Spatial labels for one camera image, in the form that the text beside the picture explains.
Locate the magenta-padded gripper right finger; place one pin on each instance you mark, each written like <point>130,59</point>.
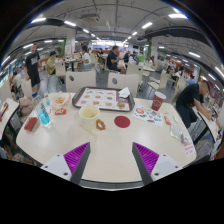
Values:
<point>146,158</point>

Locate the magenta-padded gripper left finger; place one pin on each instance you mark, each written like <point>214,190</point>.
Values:
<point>77,158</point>

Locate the clear blue-capped water bottle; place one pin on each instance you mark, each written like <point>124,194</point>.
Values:
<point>43,115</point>

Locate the clear plastic sachet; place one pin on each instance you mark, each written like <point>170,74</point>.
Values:
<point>176,132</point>

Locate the colourful printed flyer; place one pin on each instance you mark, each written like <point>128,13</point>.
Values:
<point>148,116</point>

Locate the small red sachet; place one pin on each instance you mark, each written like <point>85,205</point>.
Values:
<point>167,120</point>

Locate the flat round red coaster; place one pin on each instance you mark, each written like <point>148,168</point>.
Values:
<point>122,121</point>

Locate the red ketchup packet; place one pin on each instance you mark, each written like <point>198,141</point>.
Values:
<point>60,111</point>

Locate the red paper cup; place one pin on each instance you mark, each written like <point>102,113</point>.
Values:
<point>157,102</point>

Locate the red carton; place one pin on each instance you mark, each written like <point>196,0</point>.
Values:
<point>30,124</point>

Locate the dark brown food tray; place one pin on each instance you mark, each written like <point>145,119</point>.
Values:
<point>74,100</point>

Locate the printed paper tray liner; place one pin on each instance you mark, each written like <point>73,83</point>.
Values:
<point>100,99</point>

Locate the crumpled white napkin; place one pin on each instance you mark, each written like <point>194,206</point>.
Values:
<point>124,92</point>

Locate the beige cafeteria table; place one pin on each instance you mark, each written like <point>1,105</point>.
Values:
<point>206,123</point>
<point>10,115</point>

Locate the pink bag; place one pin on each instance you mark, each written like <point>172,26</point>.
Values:
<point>26,106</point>

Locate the beige chair with round hole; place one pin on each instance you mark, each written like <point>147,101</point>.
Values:
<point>81,81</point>
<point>125,83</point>

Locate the group of beige chairs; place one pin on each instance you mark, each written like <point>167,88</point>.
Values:
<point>135,69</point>

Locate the ceiling air conditioner unit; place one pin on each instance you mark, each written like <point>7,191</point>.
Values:
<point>90,17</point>

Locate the group of ceiling lights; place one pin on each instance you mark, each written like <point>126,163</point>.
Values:
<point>177,15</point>

